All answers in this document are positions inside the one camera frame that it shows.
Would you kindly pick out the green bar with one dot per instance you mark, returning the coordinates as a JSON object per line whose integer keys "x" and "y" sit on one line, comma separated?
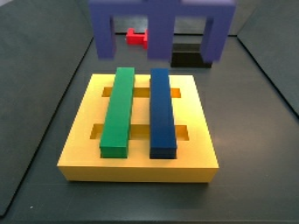
{"x": 113, "y": 140}

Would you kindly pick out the yellow slotted board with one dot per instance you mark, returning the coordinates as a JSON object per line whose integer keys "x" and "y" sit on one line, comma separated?
{"x": 195, "y": 164}

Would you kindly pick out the purple interlocking block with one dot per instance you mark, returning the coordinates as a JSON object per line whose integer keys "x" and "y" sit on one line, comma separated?
{"x": 161, "y": 12}

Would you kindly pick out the red interlocking block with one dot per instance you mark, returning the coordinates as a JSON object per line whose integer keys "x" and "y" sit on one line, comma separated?
{"x": 136, "y": 38}

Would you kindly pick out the black angled fixture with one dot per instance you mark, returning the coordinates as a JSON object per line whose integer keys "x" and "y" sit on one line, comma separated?
{"x": 187, "y": 56}

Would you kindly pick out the blue bar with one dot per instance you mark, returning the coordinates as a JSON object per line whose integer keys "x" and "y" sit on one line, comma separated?
{"x": 161, "y": 129}

